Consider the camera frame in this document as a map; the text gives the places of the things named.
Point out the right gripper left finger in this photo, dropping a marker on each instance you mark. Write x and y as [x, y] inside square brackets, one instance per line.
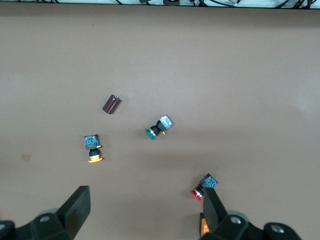
[62, 225]

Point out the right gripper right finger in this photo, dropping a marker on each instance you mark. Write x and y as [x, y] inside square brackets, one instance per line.
[225, 227]

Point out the yellow mushroom push button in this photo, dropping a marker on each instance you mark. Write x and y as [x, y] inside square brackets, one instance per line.
[92, 143]

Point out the red mushroom push button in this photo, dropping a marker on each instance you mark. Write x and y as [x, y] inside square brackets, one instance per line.
[208, 182]

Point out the green mushroom push button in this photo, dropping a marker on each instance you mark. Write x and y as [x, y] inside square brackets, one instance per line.
[162, 123]

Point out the dark maroon cylindrical capacitor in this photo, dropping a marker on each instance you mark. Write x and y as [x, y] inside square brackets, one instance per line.
[111, 104]

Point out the orange button enclosure box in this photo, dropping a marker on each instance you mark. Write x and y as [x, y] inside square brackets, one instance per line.
[202, 225]

